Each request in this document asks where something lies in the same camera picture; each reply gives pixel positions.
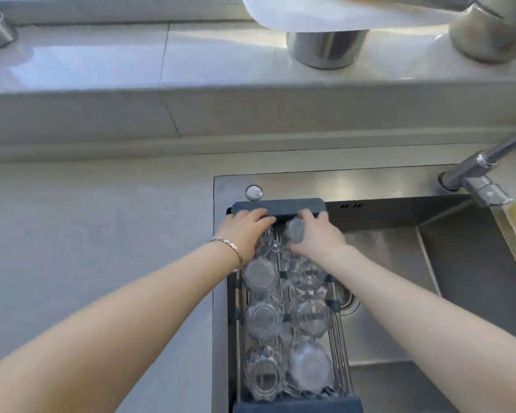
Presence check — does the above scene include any person's left hand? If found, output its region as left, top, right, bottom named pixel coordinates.
left=214, top=208, right=277, bottom=266

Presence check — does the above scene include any person's right hand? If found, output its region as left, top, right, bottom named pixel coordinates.
left=288, top=209, right=348, bottom=259

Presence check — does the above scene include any clear handled glass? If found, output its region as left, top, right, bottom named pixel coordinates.
left=282, top=218, right=306, bottom=247
left=253, top=227, right=280, bottom=259

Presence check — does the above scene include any dark grey metal drying rack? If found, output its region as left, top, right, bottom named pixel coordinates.
left=225, top=197, right=364, bottom=413

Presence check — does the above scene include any stainless steel sink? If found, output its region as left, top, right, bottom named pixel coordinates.
left=212, top=165, right=516, bottom=413

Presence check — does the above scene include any group of clear glasses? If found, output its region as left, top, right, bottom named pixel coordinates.
left=239, top=249, right=338, bottom=405

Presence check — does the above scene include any person's right forearm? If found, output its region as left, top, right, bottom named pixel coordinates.
left=325, top=244, right=516, bottom=413

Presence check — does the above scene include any person's left forearm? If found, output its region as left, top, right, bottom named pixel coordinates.
left=0, top=243, right=241, bottom=413

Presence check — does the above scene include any chrome faucet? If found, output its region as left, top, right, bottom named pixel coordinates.
left=437, top=124, right=516, bottom=208

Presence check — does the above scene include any steel cylindrical container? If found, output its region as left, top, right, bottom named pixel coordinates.
left=286, top=29, right=370, bottom=70

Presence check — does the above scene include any white tiled windowsill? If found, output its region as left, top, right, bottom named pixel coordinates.
left=0, top=21, right=516, bottom=162

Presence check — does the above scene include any white cutting board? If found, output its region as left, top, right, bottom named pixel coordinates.
left=240, top=0, right=456, bottom=33

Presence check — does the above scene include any steel bowl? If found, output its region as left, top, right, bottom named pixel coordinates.
left=449, top=5, right=516, bottom=64

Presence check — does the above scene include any steel cleaver knife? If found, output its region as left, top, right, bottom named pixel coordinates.
left=339, top=0, right=476, bottom=13

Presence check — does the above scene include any silver wrist bracelet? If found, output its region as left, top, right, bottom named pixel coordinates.
left=209, top=237, right=245, bottom=272

